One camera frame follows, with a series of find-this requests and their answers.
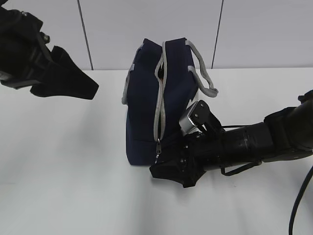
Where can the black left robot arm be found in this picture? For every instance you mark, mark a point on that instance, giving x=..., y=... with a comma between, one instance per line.
x=26, y=61

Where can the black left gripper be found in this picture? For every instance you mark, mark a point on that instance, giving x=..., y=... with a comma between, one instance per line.
x=25, y=61

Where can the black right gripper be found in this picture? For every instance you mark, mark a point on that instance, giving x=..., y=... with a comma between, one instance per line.
x=198, y=154

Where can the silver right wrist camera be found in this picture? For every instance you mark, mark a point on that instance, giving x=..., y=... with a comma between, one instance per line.
x=199, y=116

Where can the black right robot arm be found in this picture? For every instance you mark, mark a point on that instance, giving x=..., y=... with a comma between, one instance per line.
x=285, y=135

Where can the navy blue lunch bag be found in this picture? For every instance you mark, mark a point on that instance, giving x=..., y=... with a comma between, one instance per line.
x=161, y=82

